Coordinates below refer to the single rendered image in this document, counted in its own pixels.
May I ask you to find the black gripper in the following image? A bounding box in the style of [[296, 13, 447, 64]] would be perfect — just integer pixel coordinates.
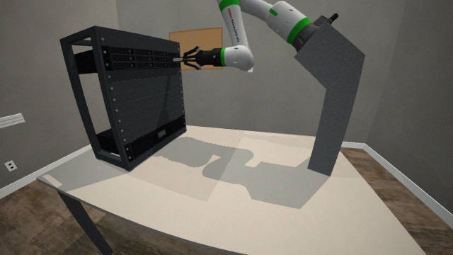
[[173, 46, 212, 70]]

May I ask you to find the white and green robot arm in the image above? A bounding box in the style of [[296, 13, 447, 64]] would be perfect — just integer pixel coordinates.
[[210, 0, 338, 71]]

